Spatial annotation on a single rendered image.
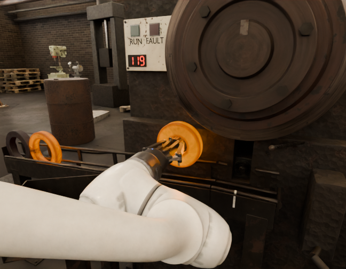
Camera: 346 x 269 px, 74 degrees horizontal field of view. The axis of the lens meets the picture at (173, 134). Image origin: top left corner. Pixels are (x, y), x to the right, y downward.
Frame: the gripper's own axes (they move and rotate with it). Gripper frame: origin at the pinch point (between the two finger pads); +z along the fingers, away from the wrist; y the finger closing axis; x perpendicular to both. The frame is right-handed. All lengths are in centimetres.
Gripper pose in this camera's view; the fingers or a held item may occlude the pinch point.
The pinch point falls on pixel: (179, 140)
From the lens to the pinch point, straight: 76.7
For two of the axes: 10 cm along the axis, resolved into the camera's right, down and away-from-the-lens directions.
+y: 9.1, 1.2, -4.0
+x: -0.2, -9.4, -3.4
